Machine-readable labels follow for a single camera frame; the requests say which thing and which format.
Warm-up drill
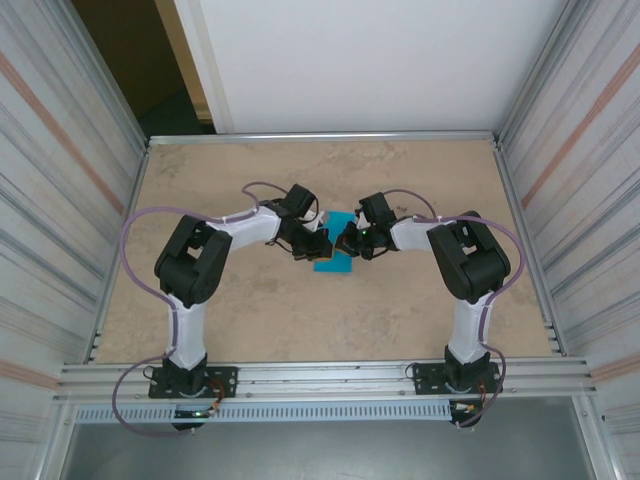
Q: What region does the grey metal sheet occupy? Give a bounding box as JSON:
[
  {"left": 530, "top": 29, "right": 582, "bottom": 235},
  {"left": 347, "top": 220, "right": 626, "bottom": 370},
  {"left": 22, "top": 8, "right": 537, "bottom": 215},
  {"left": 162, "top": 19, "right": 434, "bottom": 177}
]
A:
[{"left": 59, "top": 422, "right": 599, "bottom": 480}]

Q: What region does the aluminium frame post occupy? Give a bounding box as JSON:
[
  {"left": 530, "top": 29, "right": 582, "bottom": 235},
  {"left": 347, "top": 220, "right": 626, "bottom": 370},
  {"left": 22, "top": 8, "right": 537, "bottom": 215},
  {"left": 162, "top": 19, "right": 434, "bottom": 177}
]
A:
[
  {"left": 497, "top": 0, "right": 591, "bottom": 146},
  {"left": 59, "top": 0, "right": 151, "bottom": 151}
]

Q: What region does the wide aluminium mounting rail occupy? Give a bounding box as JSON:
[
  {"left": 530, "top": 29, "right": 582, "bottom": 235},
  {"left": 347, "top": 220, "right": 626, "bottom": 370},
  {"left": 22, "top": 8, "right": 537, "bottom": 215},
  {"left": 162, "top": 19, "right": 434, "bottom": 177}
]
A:
[{"left": 52, "top": 355, "right": 599, "bottom": 404}]

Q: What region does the blue square paper sheet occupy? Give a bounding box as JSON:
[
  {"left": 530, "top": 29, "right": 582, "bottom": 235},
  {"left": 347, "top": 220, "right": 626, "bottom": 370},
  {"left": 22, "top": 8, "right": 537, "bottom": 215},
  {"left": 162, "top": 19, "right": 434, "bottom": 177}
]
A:
[{"left": 313, "top": 210, "right": 355, "bottom": 275}]

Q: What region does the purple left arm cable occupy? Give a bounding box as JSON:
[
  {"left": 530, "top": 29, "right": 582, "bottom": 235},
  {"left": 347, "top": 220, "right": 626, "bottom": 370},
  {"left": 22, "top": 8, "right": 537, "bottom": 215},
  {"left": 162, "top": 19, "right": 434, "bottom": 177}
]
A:
[{"left": 110, "top": 180, "right": 289, "bottom": 437}]

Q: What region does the grey slotted cable duct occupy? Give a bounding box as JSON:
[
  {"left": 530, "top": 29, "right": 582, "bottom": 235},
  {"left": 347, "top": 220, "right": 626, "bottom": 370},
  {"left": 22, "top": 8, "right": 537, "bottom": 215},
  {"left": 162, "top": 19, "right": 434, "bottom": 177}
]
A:
[{"left": 73, "top": 401, "right": 454, "bottom": 423}]

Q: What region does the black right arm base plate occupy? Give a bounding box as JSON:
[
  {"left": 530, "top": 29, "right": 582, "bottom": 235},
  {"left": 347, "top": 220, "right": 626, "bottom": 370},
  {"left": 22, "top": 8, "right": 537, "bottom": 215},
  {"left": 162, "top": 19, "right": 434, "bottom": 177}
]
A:
[{"left": 412, "top": 360, "right": 504, "bottom": 396}]

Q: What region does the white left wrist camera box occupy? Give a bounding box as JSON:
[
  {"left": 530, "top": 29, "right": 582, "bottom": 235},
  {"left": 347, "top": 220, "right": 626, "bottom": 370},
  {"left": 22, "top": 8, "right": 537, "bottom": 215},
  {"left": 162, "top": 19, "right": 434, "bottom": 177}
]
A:
[{"left": 299, "top": 210, "right": 327, "bottom": 234}]

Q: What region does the white door frame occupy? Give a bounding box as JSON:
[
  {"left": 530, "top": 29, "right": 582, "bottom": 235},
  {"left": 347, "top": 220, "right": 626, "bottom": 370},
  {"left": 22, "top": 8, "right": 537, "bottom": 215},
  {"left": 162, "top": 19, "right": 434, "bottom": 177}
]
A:
[{"left": 172, "top": 0, "right": 236, "bottom": 135}]

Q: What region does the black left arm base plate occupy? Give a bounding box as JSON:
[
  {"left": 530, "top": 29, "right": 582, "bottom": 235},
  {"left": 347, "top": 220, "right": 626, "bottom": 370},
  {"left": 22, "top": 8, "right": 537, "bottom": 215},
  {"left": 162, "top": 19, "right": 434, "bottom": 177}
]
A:
[{"left": 148, "top": 366, "right": 239, "bottom": 400}]

